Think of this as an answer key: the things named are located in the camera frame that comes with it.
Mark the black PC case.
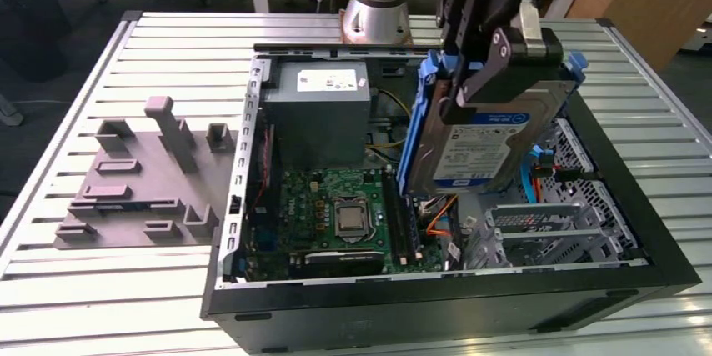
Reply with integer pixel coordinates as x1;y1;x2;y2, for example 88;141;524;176
198;42;701;355

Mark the grey furniture leg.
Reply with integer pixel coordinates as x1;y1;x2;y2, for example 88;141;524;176
0;93;24;127

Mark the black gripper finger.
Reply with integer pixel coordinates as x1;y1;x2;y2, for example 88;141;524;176
438;28;516;124
436;0;493;97

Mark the green motherboard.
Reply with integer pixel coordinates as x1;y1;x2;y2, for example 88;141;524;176
244;166;460;280

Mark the grey power supply unit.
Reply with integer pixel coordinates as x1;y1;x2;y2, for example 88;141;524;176
260;59;373;172

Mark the blue data wire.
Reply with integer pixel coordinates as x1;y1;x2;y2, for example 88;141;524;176
520;145;558;205

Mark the silver CPU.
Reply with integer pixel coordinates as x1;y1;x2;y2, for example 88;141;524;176
337;207;369;235

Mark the hard disk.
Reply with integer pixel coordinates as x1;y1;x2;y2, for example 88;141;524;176
394;49;588;195

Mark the orange wire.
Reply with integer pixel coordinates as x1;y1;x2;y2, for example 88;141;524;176
425;193;464;237

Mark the installed RAM stick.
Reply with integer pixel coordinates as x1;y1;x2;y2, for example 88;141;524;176
402;193;422;251

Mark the power wire with black connector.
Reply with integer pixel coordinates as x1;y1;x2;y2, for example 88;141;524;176
530;166;594;203

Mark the dark RAM stick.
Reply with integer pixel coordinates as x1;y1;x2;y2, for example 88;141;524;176
97;202;150;212

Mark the metal disk bay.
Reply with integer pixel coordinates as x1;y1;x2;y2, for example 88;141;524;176
464;201;638;269

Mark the yellow wire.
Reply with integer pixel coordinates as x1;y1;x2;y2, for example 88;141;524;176
366;88;413;151

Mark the grey parts rack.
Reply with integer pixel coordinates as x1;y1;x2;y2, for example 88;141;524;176
50;95;240;251

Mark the black graphics card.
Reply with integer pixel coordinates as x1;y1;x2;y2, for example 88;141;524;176
288;249;386;278

